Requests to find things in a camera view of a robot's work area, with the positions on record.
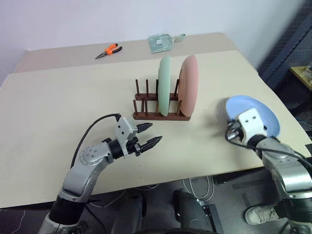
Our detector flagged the blue plate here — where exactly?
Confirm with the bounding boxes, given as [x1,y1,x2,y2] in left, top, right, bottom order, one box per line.
[225,95,281,138]

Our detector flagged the black table frame bar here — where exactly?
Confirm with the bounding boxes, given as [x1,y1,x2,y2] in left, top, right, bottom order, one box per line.
[213,168,268,185]

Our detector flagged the pink plate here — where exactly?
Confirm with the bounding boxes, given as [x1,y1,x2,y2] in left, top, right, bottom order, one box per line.
[176,55,199,117]

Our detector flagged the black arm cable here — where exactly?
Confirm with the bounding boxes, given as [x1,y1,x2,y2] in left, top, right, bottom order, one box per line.
[224,125,312,163]
[70,113,122,170]

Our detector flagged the dark wooden dish rack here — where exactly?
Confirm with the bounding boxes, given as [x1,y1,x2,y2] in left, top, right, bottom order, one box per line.
[133,78,191,122]

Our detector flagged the yellow side table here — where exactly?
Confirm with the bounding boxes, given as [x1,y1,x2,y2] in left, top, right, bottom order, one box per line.
[289,65,312,93]

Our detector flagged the orange handled pliers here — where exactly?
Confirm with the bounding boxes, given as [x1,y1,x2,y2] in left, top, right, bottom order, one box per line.
[95,43,123,60]

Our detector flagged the white cable under table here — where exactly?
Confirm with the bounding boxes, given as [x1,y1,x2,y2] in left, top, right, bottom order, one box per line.
[182,175,215,202]

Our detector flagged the blue perforated metal frame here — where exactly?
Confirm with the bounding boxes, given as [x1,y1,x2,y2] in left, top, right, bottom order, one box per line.
[257,0,312,114]

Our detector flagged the green plate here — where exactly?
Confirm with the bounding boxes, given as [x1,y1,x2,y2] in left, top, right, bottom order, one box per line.
[157,55,174,117]

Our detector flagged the clear plastic bag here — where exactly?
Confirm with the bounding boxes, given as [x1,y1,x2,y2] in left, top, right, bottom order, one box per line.
[147,34,175,54]

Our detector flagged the dark rounded shape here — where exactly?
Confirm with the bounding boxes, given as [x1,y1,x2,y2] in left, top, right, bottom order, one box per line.
[172,189,208,234]
[112,192,148,234]

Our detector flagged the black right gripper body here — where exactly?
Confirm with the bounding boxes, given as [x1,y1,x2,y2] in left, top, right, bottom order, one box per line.
[227,121,245,142]

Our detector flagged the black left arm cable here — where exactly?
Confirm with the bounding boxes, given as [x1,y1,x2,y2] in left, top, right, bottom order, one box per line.
[70,113,122,170]

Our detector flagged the black box under table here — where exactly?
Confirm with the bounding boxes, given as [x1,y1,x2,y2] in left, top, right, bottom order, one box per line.
[202,204,224,234]

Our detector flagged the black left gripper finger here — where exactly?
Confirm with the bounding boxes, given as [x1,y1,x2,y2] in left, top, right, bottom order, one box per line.
[136,122,154,134]
[140,136,163,154]

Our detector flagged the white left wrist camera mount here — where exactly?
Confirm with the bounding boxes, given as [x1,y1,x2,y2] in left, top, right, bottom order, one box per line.
[114,117,138,158]

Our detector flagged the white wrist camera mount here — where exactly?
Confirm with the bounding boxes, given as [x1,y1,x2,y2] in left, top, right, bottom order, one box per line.
[114,117,138,158]
[237,109,268,147]

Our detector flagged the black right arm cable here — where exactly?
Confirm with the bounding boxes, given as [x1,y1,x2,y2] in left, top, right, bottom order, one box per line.
[224,125,312,163]

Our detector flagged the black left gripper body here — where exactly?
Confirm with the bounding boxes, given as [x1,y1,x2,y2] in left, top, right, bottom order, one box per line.
[126,126,145,157]

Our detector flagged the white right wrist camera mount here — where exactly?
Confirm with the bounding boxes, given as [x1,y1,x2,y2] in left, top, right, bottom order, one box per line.
[237,109,268,147]

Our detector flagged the white sneaker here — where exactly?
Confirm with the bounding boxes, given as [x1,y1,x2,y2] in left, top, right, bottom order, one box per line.
[244,204,289,226]

